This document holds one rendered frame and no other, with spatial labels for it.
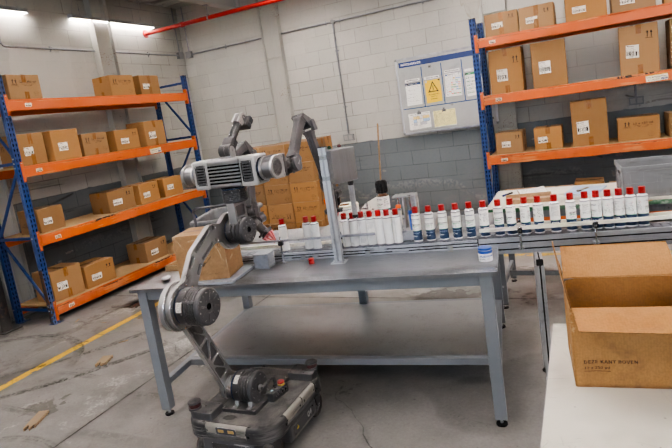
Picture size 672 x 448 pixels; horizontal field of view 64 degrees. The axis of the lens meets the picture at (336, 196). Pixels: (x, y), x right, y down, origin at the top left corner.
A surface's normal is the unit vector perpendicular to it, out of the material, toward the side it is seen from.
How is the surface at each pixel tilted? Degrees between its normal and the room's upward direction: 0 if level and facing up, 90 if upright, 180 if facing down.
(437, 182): 90
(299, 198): 91
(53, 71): 90
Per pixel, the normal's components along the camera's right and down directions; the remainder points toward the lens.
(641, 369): -0.32, 0.15
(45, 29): 0.90, -0.07
